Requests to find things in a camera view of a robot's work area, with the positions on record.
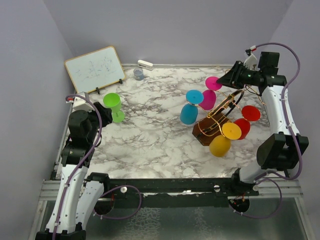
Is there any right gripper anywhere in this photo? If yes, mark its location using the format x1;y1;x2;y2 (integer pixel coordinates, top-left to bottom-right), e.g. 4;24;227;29
216;61;262;90

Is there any gold wire wine glass rack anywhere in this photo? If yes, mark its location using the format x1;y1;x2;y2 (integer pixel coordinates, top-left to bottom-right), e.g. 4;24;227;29
192;89;245;146

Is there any small whiteboard with wooden frame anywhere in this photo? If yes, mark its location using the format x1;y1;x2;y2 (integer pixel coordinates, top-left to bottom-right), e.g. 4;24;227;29
64;46;126;93

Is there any magenta wine glass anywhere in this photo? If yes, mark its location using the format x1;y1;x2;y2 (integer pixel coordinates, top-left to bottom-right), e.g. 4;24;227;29
199;76;223;111

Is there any blue wine glass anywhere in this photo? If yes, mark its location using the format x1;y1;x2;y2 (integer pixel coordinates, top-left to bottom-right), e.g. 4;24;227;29
180;89;204;125

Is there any yellow wine glass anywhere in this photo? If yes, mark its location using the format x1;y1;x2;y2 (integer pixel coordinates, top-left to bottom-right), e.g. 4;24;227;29
209;122;242;157

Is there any green wine glass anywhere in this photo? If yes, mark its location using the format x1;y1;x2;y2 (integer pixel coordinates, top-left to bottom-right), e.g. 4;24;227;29
103;93;125;123

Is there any white whiteboard eraser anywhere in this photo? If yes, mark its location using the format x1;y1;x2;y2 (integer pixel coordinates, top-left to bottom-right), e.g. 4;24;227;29
137;59;154;71

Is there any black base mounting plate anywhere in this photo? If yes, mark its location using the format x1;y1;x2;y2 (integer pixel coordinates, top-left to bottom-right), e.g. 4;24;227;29
86;172;259;209

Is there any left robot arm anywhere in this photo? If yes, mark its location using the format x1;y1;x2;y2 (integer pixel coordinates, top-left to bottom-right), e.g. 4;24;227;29
35;102;113;240

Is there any red wine glass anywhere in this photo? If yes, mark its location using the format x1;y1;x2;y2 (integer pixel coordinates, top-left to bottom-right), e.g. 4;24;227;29
234;105;261;140

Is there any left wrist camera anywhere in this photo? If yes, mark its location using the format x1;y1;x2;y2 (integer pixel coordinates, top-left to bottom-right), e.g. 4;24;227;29
66;96;93;112

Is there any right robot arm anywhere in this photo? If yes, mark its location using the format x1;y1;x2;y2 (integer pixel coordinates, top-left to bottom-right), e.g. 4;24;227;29
217;51;309;196

